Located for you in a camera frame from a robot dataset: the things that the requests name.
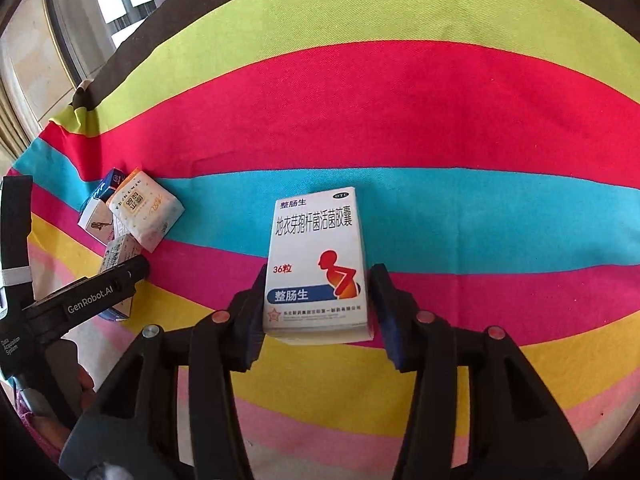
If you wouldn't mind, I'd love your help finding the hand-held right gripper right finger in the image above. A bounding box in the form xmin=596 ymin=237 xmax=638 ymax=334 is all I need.
xmin=369 ymin=263 xmax=589 ymax=480

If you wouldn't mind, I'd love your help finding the blue white box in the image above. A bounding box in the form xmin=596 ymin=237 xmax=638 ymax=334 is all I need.
xmin=82 ymin=167 xmax=126 ymax=211

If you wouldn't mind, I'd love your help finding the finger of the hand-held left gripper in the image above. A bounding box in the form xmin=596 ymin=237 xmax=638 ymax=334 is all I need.
xmin=107 ymin=255 xmax=151 ymax=292

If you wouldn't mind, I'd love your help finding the white box with red figure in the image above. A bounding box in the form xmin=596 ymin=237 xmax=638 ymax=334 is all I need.
xmin=262 ymin=186 xmax=375 ymax=346

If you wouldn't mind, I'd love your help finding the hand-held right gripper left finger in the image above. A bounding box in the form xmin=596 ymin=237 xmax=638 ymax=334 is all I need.
xmin=59 ymin=264 xmax=269 ymax=480

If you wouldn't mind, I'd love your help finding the orange white packet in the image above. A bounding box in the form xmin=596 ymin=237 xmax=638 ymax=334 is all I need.
xmin=109 ymin=167 xmax=185 ymax=252

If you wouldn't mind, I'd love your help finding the white green box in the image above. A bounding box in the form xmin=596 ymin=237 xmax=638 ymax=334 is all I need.
xmin=97 ymin=234 xmax=146 ymax=322

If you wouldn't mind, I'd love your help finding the striped colourful blanket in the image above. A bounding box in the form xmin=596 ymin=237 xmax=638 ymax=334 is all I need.
xmin=10 ymin=0 xmax=640 ymax=480

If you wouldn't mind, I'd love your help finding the person's left hand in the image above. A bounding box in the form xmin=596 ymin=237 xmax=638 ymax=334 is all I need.
xmin=75 ymin=362 xmax=97 ymax=398

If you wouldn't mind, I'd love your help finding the white box with brown figure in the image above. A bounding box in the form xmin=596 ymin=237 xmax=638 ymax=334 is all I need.
xmin=77 ymin=200 xmax=117 ymax=247

